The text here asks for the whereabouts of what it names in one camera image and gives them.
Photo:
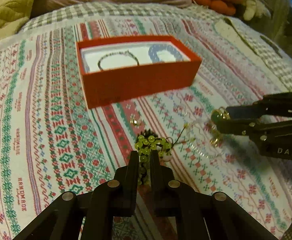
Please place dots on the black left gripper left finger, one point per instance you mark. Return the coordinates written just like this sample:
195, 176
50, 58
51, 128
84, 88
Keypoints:
89, 215

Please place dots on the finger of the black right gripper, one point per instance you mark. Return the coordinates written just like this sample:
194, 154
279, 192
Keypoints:
251, 127
273, 104

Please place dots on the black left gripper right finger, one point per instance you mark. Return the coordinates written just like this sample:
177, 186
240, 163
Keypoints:
197, 215

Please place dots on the pink heart pendant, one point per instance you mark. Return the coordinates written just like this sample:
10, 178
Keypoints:
166, 157

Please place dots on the small gold earring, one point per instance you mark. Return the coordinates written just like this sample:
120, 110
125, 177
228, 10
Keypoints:
135, 123

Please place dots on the gold chain charm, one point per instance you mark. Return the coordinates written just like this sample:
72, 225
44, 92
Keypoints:
217, 137

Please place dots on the black flower hair clip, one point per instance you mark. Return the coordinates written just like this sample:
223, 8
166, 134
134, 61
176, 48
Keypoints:
148, 132

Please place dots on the patterned knit cloth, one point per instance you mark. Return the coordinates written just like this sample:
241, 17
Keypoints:
51, 143

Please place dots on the white plush toy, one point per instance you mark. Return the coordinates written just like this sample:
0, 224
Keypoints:
255, 8

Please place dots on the red cardboard box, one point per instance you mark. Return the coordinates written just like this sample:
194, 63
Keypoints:
120, 68

